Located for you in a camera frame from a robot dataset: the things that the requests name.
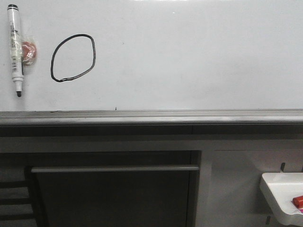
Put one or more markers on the red magnet taped to marker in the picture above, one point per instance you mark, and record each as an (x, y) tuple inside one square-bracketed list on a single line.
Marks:
[(29, 51)]

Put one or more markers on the white black whiteboard marker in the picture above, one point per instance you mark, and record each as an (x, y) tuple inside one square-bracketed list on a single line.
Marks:
[(15, 42)]

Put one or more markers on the white whiteboard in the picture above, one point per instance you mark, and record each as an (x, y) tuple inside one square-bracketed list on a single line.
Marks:
[(157, 55)]

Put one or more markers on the white plastic tray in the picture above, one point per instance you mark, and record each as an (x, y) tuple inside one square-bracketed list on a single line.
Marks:
[(278, 190)]

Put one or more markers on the red marker in tray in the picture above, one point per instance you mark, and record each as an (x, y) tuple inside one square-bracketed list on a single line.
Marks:
[(298, 202)]

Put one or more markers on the dark cabinet panel with rail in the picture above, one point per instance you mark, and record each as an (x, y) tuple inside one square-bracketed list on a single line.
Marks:
[(119, 189)]

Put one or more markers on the grey aluminium whiteboard tray rail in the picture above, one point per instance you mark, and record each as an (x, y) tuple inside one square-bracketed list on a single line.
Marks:
[(157, 122)]

